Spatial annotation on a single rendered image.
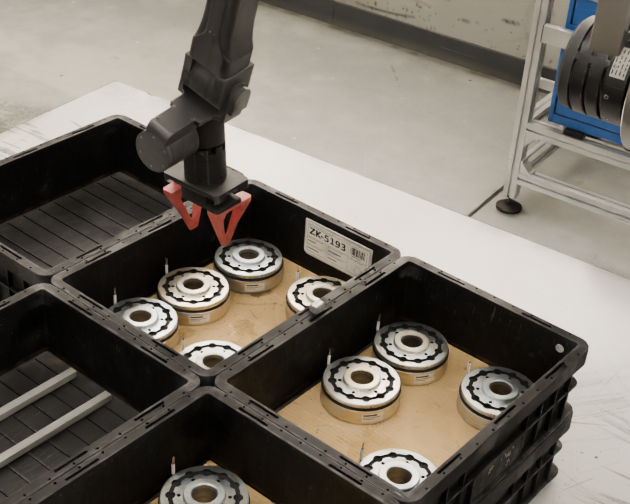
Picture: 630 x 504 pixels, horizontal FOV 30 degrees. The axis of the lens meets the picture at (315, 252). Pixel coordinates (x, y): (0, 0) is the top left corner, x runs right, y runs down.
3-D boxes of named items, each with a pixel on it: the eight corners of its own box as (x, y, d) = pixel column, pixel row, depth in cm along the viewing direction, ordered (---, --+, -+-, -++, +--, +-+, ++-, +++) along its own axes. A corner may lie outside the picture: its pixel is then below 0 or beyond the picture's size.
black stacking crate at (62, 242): (120, 175, 205) (118, 115, 198) (246, 241, 189) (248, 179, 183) (-78, 264, 178) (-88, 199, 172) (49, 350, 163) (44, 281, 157)
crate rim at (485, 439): (405, 266, 169) (406, 252, 167) (591, 358, 153) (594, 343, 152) (207, 396, 142) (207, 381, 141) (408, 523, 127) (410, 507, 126)
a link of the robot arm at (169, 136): (254, 84, 149) (204, 46, 151) (194, 119, 141) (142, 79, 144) (232, 152, 157) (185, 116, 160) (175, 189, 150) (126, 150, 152)
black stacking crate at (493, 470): (398, 321, 174) (406, 256, 168) (575, 415, 159) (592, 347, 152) (208, 456, 147) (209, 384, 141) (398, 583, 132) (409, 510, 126)
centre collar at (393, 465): (393, 458, 142) (393, 454, 142) (427, 477, 139) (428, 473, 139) (369, 479, 139) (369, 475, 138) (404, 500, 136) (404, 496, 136)
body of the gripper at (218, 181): (216, 209, 156) (214, 160, 152) (163, 183, 162) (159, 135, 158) (250, 189, 160) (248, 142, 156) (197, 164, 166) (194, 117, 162)
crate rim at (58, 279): (250, 189, 184) (250, 176, 183) (404, 266, 169) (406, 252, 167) (45, 294, 158) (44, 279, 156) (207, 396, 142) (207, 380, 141)
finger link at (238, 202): (220, 261, 161) (217, 202, 155) (183, 241, 165) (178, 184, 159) (254, 239, 165) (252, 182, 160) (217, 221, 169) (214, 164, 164)
